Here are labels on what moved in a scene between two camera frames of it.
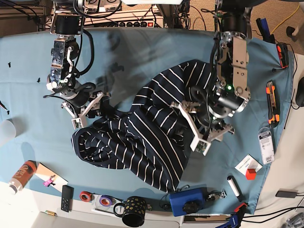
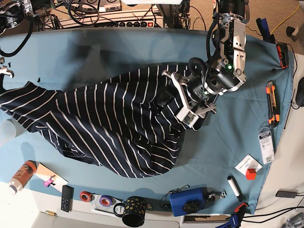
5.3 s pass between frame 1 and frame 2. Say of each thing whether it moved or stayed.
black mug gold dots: stayed
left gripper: moved
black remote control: stayed
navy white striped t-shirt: moved
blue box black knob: stayed
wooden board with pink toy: stayed
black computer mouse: stayed
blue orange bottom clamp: stayed
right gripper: moved
